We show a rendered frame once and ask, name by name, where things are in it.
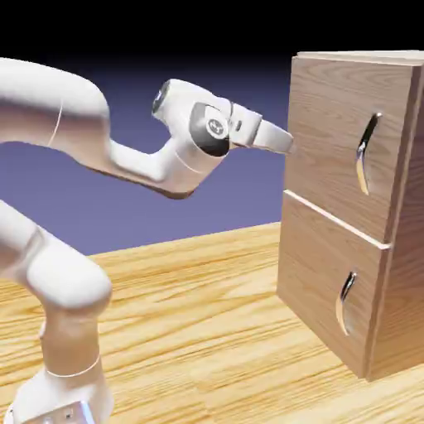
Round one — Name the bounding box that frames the wood door with silver handle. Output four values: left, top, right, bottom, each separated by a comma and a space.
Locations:
277, 190, 392, 380

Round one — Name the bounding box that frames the light wood cabinet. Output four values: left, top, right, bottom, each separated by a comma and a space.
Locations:
277, 50, 424, 383

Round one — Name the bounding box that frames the dark curved metal handle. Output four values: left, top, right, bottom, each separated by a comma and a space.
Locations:
354, 112, 383, 196

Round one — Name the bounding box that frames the silver curved metal handle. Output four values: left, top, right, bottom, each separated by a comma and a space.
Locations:
335, 271, 358, 337

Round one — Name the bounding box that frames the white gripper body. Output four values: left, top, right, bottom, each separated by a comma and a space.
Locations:
253, 118, 295, 155

